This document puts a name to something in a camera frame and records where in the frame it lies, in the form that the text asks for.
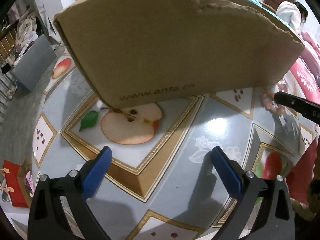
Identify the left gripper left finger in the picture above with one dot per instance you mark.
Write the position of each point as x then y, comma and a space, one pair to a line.
47, 219

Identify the brown cardboard box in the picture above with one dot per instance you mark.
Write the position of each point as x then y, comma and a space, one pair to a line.
133, 52

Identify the metal stair railing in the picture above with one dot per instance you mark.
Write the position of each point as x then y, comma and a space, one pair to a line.
8, 56

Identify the grey storage box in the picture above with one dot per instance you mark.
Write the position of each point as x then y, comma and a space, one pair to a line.
33, 63

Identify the red gift bag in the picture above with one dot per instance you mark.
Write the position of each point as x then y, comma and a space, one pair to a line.
16, 196

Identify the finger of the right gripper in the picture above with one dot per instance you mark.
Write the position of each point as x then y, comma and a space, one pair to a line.
306, 108

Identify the person in white top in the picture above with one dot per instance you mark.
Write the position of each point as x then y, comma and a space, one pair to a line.
294, 14

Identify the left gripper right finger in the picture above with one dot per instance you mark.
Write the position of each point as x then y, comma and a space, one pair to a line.
275, 219

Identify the pile of clothes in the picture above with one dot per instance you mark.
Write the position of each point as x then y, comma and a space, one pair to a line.
29, 27

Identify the pink floral blanket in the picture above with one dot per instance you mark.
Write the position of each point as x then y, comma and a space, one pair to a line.
305, 71

